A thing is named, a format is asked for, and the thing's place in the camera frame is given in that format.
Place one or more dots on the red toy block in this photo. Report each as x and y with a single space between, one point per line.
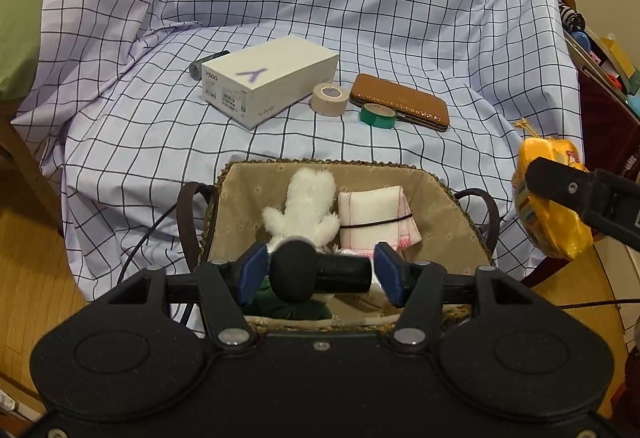
614 82

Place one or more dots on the dark green plush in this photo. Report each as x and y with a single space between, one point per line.
280 309

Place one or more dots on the dark grey cylinder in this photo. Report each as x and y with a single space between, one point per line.
202 66

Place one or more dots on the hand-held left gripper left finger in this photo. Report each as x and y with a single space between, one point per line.
252 273

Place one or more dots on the black white striped cloth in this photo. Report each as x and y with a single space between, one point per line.
572 18

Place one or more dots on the black foam cylinder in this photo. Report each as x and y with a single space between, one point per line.
305 270

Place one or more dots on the wooden furniture frame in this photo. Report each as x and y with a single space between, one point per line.
25 168

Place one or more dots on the pink toy block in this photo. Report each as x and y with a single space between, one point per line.
593 56

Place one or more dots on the white phone box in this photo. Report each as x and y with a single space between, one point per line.
270 78

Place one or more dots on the blue ball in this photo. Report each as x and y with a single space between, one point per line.
582 41

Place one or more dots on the white checked cloth pouch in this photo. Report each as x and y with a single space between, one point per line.
370 210

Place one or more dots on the checked white bed sheet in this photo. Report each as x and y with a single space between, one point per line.
400 18

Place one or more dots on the brown leather case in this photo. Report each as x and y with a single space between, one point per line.
395 95

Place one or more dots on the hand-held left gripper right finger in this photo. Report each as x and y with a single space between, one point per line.
390 273

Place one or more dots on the beige tape roll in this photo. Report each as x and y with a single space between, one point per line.
320 104

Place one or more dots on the green tape roll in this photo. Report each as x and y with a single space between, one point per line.
372 120

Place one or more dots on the yellow plastic bag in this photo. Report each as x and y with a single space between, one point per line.
555 230

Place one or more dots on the green printed pillow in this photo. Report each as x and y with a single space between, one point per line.
22 8

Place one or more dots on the woven basket with fabric liner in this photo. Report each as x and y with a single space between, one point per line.
250 198

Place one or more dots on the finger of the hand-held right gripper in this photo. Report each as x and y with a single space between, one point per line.
560 185

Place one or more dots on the white plush toy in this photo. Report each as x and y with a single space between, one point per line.
307 203

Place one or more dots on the yellow box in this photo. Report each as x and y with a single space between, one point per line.
617 55

